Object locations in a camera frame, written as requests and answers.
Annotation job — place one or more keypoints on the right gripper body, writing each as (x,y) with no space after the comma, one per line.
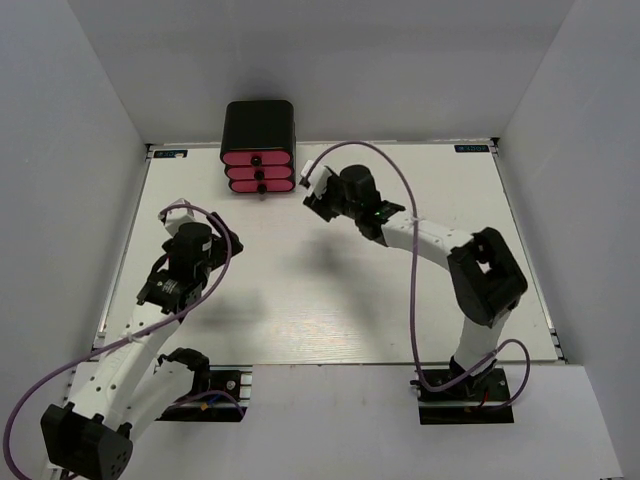
(334,202)

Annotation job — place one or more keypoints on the pink bottom drawer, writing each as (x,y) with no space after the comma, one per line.
(261,187)

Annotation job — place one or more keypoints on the pink drawer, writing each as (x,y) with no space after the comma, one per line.
(256,158)
(261,187)
(260,173)

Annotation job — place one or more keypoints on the pink top drawer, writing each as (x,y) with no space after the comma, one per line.
(256,158)

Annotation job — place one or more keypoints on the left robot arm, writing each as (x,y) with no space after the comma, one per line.
(93,434)

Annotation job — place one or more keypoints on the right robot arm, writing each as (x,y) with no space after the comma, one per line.
(487,280)

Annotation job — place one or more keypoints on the black drawer cabinet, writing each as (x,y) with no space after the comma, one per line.
(260,125)

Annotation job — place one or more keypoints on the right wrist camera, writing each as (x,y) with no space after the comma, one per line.
(314,179)

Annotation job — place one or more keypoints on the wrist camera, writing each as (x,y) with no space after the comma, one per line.
(314,179)
(180,212)

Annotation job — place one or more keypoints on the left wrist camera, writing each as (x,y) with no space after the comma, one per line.
(180,212)

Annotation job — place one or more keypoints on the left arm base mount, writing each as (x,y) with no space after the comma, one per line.
(220,394)

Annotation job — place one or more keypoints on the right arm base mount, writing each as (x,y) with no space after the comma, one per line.
(460,405)

